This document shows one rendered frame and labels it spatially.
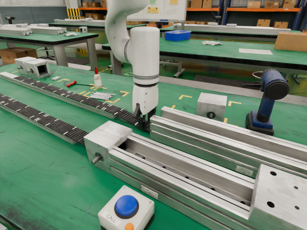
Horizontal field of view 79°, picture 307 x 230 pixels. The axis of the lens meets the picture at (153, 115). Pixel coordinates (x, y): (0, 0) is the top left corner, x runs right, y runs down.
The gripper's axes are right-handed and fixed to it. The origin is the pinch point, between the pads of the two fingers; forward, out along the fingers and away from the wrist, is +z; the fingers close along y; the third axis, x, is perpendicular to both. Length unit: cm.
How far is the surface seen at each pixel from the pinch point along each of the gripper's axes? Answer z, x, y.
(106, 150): -5.8, 3.9, 24.0
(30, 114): -0.6, -40.5, 20.0
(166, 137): -0.3, 10.9, 5.0
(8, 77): 0, -98, 2
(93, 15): 13, -940, -845
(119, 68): 33, -131, -133
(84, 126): 2.9, -20.9, 11.5
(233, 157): -1.8, 31.1, 5.1
